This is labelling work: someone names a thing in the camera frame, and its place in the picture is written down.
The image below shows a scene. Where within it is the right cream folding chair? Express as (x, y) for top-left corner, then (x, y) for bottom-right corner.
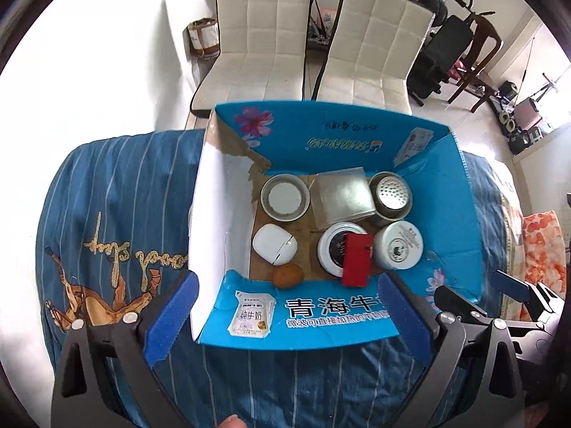
(313, 0), (435, 115)

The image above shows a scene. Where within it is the grey speaker box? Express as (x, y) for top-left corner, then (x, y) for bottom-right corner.
(513, 97), (542, 131)

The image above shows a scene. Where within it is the cream folding chair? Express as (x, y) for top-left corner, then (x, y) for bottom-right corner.
(313, 0), (435, 115)
(191, 0), (312, 118)

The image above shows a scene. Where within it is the person's hand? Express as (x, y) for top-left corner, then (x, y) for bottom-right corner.
(218, 414), (248, 428)

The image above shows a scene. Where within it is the black exercise bench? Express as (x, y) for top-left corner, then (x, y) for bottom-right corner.
(408, 0), (494, 107)

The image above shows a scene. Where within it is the dark wooden chair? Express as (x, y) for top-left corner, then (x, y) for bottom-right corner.
(447, 12), (503, 113)

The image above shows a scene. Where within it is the orange white floral pillow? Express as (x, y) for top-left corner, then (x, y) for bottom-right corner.
(522, 210), (566, 296)

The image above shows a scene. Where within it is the brown white bucket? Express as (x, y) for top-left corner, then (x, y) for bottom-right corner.
(187, 17), (220, 59)

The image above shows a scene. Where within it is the blue cardboard milk box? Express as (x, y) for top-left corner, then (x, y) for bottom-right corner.
(189, 101), (486, 351)

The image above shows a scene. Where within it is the clear plastic square box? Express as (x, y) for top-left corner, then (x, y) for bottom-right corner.
(309, 167), (375, 230)

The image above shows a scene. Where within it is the metal perforated lid tin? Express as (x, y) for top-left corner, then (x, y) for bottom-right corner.
(369, 171), (413, 227)

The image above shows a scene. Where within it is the brown walnut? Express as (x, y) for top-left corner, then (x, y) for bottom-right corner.
(271, 263), (305, 290)

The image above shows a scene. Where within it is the white round cream tin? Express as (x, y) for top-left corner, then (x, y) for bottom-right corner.
(373, 220), (424, 271)

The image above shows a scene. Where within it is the left cream folding chair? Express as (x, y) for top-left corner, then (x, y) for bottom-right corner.
(191, 0), (312, 118)

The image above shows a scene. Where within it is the red rectangular box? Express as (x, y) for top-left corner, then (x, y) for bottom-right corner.
(342, 233), (374, 288)

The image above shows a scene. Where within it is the blue striped bed cover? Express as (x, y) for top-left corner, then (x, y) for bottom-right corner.
(35, 128), (527, 428)

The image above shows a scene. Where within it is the glass jar with metal lid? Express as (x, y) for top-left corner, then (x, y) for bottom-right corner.
(261, 174), (311, 223)

